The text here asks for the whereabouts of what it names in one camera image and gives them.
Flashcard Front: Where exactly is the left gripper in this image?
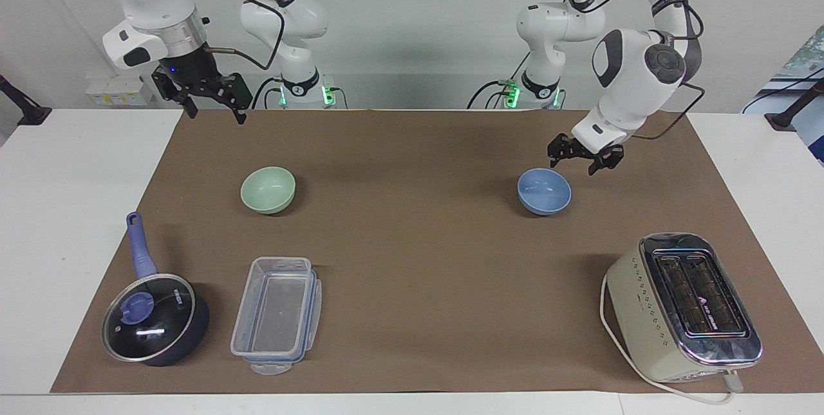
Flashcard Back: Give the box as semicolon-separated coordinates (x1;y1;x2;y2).
547;134;626;176

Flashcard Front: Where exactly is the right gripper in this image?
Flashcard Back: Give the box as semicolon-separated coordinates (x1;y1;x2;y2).
152;47;253;125

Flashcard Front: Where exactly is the blue bowl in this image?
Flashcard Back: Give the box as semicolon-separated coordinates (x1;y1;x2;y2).
517;167;572;217

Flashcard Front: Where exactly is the green bowl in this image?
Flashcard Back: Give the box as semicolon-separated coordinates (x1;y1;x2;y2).
240;166;297;216

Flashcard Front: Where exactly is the white and yellow box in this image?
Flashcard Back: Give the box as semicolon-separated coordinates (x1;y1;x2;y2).
85;73;151;107

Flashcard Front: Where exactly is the dark blue saucepan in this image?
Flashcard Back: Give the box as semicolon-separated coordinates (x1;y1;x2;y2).
102;212;211;367

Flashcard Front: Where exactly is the black stand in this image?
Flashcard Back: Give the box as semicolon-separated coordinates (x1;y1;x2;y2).
765;77;824;132
0;74;53;127

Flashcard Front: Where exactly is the cream toaster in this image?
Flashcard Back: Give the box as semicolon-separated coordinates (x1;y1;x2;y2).
605;232;764;383

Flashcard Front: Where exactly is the clear plastic container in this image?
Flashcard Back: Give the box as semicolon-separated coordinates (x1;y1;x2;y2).
230;256;323;376

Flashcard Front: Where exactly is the glass lid with blue knob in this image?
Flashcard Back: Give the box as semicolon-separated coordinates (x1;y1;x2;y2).
102;273;196;363

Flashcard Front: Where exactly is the black cable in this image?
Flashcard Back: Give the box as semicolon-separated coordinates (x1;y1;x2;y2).
467;79;512;111
250;76;285;111
566;0;707;142
182;0;286;72

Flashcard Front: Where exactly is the white toaster cable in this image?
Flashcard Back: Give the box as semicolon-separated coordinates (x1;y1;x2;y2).
599;273;745;406

